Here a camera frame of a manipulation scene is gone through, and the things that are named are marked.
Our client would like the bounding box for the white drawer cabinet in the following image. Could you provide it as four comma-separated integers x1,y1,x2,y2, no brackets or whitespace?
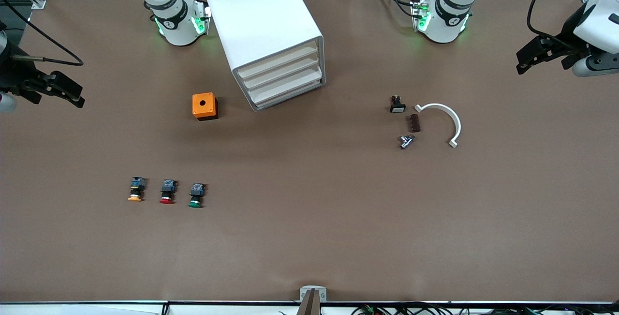
203,0,326,112

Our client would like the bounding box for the yellow mushroom push button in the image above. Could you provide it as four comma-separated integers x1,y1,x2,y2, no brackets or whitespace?
128,176,147,203

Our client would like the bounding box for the red mushroom push button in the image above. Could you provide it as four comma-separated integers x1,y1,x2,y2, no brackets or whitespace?
159,179,177,205

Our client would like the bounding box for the orange button box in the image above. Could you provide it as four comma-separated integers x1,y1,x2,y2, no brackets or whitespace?
192,92,219,121

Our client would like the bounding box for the green mushroom push button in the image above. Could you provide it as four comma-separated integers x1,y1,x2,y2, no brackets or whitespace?
188,183,207,209

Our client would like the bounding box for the metal table edge bracket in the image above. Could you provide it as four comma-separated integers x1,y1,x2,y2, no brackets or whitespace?
300,286,327,315

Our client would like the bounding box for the brown table mat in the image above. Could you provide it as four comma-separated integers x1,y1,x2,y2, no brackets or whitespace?
0,0,619,303

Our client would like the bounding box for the white curved bracket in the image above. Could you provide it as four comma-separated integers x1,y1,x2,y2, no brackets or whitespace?
414,103,462,149

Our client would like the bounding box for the white plastic drawer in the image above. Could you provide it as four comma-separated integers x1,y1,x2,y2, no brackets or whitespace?
237,45,320,79
242,59,323,92
248,71,325,111

